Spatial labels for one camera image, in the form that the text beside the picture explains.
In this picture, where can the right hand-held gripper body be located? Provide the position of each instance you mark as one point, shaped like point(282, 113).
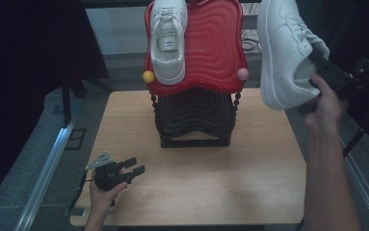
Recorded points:
point(362, 77)

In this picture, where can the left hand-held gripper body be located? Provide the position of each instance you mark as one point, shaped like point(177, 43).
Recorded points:
point(106, 176)

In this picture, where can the white sneaker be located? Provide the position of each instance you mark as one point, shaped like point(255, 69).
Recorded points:
point(281, 57)
point(169, 64)

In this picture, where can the red and black shoe rack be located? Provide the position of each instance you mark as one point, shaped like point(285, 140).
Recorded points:
point(214, 48)

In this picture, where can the person's right hand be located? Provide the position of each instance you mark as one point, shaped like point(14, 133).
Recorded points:
point(325, 112)

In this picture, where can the person's left hand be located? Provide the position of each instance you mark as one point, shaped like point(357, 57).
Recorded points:
point(101, 199)

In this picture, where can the black tripod stand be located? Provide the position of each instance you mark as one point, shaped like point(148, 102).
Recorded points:
point(68, 96)

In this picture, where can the dark curtain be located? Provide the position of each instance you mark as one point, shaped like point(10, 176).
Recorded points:
point(28, 48)

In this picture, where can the aluminium floor rail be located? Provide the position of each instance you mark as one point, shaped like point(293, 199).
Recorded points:
point(44, 179)
point(368, 189)

